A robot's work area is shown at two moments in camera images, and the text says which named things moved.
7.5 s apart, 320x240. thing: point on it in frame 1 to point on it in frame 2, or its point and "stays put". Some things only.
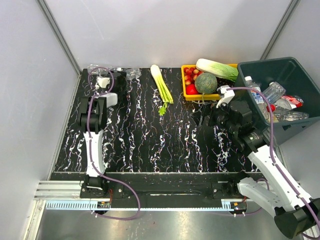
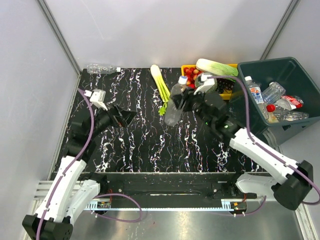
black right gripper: x=206 y=109 to x=179 y=99
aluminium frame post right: x=291 y=8 stays put
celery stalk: x=163 y=88 stays put
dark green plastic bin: x=295 y=96 stays put
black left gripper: x=123 y=75 to x=119 y=118
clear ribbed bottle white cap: x=274 y=91 stays put
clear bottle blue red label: x=258 y=97 stays put
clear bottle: x=133 y=73 to x=172 y=115
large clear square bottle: x=275 y=119 stays put
